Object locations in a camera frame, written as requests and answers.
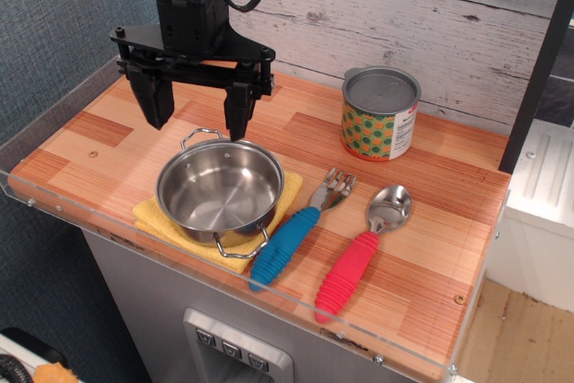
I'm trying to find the red handled metal spoon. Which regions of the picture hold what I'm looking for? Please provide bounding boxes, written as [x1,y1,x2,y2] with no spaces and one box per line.
[315,185,412,324]

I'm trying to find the dark right post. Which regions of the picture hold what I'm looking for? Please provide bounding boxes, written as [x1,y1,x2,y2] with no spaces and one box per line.
[499,0,573,174]

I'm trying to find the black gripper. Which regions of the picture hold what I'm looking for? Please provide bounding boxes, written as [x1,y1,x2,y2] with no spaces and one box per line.
[110,0,274,141]

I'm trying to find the clear acrylic guard rail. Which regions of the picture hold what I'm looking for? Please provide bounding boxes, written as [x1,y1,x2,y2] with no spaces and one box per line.
[1,63,509,382]

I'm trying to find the silver button panel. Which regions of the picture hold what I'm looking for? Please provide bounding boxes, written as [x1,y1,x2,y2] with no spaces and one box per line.
[183,308,294,382]

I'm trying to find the yellow folded cloth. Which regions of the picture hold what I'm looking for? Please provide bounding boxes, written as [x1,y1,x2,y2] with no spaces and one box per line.
[133,172,303,274]

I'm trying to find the orange object bottom left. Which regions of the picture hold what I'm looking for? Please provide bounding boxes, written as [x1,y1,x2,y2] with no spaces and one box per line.
[32,362,80,383]

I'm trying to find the stainless steel pot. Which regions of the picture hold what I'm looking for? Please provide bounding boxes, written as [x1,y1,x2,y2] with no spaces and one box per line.
[155,128,285,259]

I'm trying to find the blue handled metal fork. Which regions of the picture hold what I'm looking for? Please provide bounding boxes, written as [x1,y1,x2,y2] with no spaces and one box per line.
[249,168,357,292]

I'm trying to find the black device bottom left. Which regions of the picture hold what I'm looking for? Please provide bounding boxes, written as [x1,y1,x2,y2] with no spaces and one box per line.
[1,327,68,382]

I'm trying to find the white side cabinet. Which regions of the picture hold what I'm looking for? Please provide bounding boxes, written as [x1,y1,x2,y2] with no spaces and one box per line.
[485,119,573,311]

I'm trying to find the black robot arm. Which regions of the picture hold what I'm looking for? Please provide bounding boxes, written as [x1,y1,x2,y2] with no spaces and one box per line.
[110,0,275,141]

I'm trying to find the grey toy kitchen cabinet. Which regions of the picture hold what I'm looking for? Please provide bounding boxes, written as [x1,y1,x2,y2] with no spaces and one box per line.
[84,231,408,382]

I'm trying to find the patterned tin can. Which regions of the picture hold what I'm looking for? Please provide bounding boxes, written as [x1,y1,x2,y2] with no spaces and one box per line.
[341,65,422,162]

